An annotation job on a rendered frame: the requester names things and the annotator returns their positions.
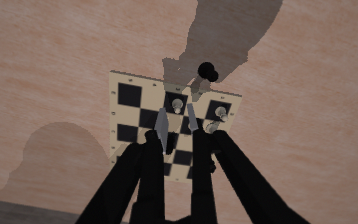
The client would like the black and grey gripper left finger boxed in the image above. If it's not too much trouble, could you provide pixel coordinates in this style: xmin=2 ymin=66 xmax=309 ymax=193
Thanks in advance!
xmin=75 ymin=107 xmax=169 ymax=224

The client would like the chessboard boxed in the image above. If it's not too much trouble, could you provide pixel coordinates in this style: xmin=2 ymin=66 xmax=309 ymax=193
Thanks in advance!
xmin=109 ymin=71 xmax=242 ymax=184

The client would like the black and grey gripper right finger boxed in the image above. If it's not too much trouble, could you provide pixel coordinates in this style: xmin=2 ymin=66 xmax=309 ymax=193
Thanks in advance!
xmin=187 ymin=103 xmax=311 ymax=224

